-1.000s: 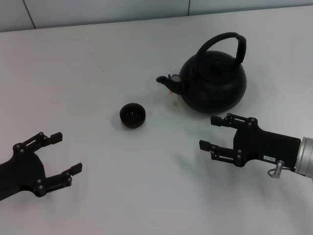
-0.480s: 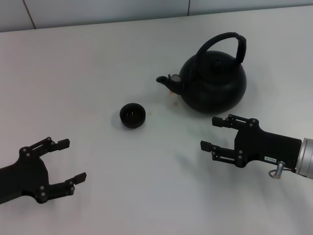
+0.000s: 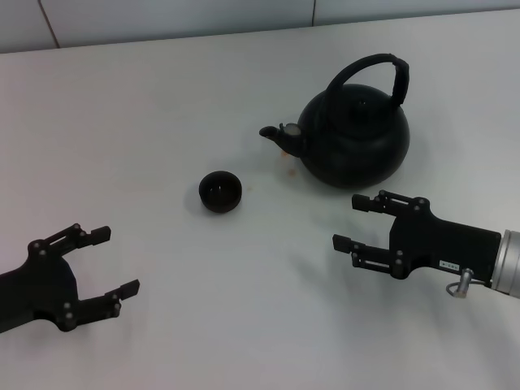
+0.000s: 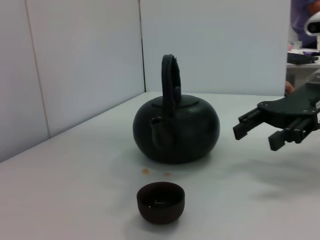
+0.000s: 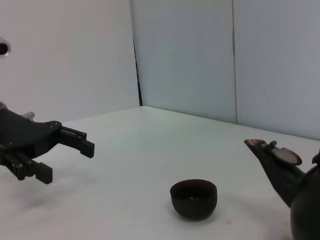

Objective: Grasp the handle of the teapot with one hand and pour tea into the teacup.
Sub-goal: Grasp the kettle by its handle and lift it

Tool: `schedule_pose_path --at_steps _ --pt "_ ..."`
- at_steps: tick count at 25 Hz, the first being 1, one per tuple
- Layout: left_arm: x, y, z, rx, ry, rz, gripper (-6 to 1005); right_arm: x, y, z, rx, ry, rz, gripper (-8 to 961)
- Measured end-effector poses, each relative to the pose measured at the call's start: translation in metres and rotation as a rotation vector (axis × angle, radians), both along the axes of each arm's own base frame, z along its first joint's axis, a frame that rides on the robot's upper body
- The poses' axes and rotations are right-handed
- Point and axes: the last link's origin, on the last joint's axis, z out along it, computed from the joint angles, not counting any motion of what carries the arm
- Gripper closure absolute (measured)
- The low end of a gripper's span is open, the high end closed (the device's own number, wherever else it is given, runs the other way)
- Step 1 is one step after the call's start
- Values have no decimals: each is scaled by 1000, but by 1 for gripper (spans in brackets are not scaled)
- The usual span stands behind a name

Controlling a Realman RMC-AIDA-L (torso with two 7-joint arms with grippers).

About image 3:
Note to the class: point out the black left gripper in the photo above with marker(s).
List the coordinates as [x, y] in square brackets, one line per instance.
[40, 288]

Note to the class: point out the dark brown teacup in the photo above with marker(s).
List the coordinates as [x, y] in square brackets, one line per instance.
[219, 201]

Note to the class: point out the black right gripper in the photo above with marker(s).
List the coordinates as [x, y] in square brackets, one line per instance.
[443, 245]

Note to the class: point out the black round teapot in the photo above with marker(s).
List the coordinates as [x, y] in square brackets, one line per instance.
[357, 142]

